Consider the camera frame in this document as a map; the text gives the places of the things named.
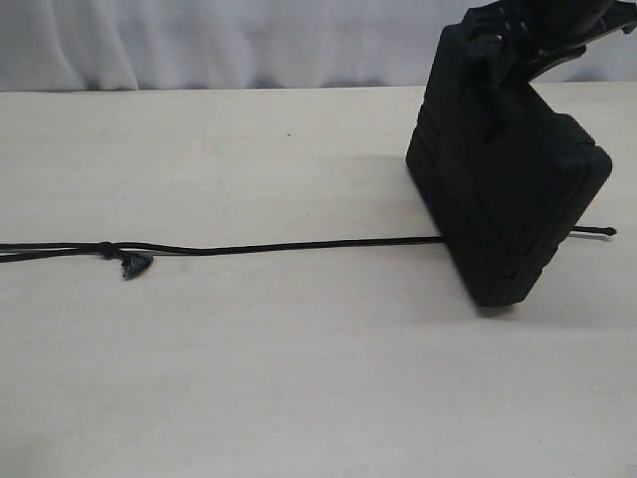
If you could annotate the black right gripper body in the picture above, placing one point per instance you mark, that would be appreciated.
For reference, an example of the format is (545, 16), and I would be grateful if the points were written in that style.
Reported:
(559, 30)

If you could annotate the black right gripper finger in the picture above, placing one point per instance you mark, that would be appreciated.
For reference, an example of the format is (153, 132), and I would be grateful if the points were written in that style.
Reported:
(503, 61)

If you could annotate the black plastic carrying case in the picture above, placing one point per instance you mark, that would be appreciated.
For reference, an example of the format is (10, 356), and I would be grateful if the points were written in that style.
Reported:
(504, 177)

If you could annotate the white backdrop curtain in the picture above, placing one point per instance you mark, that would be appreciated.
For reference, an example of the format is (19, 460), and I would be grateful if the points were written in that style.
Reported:
(56, 46)

